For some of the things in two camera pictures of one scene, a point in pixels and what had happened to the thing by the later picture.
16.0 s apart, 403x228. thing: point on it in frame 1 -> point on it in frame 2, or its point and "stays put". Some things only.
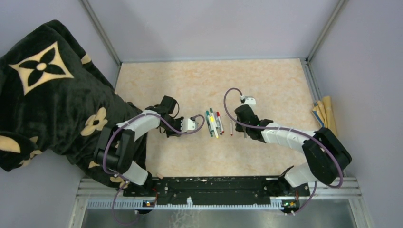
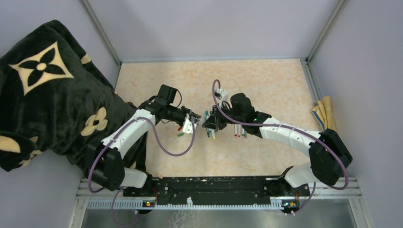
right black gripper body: (239, 128) -> (223, 120)
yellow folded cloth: (323, 111) stays put
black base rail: (219, 188) stays put
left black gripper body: (176, 126) -> (188, 116)
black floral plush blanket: (53, 100) stays put
